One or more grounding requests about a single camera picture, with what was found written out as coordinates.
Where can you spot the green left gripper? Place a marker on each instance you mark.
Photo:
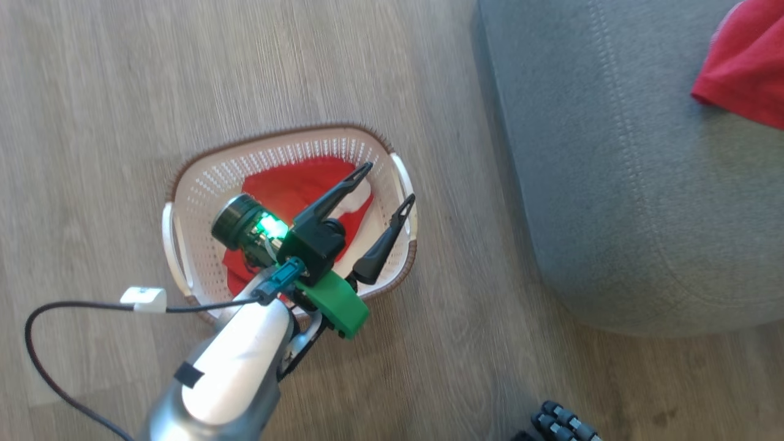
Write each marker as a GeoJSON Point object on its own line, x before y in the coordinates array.
{"type": "Point", "coordinates": [337, 306]}

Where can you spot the plain red garment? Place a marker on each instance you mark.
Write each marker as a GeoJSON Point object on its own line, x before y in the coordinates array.
{"type": "Point", "coordinates": [747, 67]}

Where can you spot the red garment with white trim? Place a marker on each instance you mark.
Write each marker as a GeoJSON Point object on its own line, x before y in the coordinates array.
{"type": "Point", "coordinates": [282, 187]}

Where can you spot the white basket with brown rim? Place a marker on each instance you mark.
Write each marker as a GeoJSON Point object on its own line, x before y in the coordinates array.
{"type": "Point", "coordinates": [202, 184]}

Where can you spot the grey fabric sofa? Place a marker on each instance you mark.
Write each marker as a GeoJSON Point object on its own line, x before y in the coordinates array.
{"type": "Point", "coordinates": [612, 184]}

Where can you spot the black roller robot wheel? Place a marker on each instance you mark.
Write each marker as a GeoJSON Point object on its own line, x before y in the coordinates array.
{"type": "Point", "coordinates": [560, 425]}

